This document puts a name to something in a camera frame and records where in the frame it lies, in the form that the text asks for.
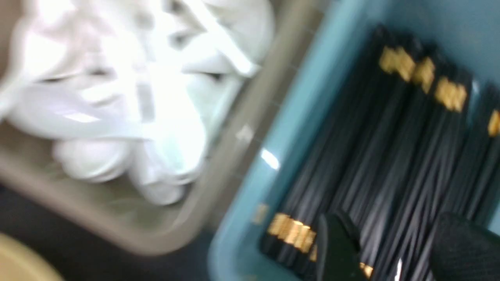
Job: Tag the olive plastic spoon bin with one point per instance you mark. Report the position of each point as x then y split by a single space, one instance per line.
115 210

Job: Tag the black serving tray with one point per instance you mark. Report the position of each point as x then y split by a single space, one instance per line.
81 256

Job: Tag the pile of white spoons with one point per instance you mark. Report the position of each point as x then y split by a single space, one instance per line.
136 87

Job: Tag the yellow noodle bowl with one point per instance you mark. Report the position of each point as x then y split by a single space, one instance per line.
20 263

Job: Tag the pile of black chopsticks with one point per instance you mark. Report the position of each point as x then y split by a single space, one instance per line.
406 140

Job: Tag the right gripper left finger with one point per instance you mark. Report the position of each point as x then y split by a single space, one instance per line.
338 249

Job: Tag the teal plastic chopstick bin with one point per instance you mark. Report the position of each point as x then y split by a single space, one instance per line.
468 32

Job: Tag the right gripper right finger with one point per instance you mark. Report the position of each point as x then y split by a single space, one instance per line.
464 251

